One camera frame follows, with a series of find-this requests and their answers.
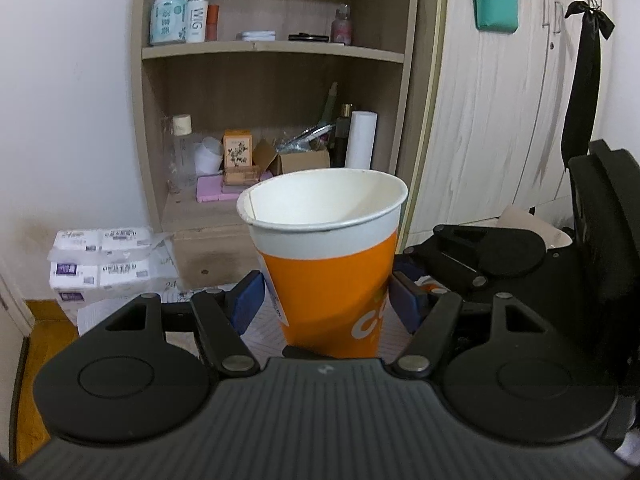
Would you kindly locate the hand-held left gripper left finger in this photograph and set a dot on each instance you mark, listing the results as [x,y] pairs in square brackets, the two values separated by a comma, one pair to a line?
[247,302]

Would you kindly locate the small wooden box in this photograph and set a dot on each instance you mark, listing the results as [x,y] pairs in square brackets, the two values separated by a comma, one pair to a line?
[241,176]

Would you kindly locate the small orange bottle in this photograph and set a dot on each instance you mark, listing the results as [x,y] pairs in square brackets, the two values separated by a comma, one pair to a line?
[212,22]

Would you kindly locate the white paper roll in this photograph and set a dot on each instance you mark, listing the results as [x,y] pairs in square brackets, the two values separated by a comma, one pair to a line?
[361,140]

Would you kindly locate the orange floral box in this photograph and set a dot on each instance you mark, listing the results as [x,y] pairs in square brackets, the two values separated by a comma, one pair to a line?
[238,150]

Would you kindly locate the orange and white paper cup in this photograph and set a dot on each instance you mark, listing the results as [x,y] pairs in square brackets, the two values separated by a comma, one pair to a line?
[325,285]

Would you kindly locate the black hanging ribbon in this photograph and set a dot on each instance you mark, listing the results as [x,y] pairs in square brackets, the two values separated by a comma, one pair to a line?
[582,85]

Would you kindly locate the tall white bottle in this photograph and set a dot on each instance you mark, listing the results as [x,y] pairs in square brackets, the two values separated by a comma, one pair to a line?
[197,10]

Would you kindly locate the white patterned table mat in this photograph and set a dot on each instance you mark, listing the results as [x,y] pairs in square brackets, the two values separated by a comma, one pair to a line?
[100,312]

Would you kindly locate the pink perfume bottle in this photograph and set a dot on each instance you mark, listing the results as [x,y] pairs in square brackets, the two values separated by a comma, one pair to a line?
[342,27]

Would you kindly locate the flat white case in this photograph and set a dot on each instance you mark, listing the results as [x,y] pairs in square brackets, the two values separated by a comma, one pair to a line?
[256,35]

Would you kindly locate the crumpled clear plastic wrapper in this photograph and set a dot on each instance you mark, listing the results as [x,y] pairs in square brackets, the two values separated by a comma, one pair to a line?
[300,140]

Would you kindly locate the light wooden wardrobe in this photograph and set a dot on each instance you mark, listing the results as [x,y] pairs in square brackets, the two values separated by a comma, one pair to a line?
[490,110]

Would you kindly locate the flat black compact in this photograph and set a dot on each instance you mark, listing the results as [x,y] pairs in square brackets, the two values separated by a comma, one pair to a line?
[308,37]

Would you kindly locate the wooden shelf unit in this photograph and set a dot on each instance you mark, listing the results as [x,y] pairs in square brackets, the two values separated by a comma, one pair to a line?
[280,90]

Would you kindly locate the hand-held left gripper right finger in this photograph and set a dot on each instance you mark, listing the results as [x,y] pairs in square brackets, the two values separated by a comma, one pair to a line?
[407,305]

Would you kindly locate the clear bottle with cream cap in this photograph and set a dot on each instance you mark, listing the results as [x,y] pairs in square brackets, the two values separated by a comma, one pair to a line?
[182,155]

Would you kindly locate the pack of white tissues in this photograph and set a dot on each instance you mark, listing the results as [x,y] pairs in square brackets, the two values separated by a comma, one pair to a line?
[100,265]

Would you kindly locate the dark bottle with gold cap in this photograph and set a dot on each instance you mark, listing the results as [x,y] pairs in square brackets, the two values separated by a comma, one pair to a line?
[343,135]

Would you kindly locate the flat pink box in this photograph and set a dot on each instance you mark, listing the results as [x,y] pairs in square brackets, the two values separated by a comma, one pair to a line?
[215,190]

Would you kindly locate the green bottle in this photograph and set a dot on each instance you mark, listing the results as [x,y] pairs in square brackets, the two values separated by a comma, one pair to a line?
[330,105]

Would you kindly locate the open cardboard box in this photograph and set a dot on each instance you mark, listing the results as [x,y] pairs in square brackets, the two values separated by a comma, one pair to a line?
[300,162]

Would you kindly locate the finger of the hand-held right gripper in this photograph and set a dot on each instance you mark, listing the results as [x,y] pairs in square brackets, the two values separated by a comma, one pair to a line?
[455,255]

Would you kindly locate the small white plastic cup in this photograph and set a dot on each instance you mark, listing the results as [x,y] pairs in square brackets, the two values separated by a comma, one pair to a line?
[207,157]

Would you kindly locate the teal pump bottle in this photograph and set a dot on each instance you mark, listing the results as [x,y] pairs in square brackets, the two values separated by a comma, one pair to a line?
[167,17]

